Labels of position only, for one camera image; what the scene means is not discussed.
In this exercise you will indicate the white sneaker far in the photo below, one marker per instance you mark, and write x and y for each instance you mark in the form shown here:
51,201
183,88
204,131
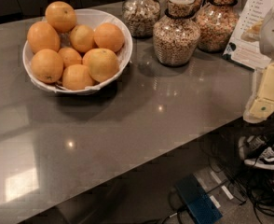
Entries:
251,146

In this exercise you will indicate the black white sneaker near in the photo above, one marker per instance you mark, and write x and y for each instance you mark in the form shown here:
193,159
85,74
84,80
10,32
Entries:
264,161

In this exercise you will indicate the white bowl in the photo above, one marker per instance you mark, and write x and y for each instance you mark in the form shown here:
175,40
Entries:
93,18

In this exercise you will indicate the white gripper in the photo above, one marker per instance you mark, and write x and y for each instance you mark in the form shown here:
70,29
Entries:
262,107

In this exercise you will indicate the right glass cereal jar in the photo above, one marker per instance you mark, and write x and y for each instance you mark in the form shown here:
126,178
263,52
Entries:
217,20

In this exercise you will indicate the orange top back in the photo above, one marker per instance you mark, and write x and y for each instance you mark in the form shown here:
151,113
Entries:
61,16

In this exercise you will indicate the small orange center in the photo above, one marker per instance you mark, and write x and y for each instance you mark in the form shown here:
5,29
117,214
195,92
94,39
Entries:
70,56

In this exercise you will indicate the white allergens sign card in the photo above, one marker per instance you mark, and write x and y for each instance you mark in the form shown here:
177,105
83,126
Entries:
243,45

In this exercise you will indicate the blue box on floor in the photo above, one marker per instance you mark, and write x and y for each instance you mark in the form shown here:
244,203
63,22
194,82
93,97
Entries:
198,203

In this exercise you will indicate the glass cereal jar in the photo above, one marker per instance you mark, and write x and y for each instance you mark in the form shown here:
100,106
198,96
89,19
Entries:
217,20
176,35
140,16

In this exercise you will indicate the middle glass cereal jar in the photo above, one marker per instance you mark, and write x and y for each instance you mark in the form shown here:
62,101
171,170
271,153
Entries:
176,35

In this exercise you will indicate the left glass cereal jar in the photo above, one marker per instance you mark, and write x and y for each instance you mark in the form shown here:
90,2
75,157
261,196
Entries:
140,16

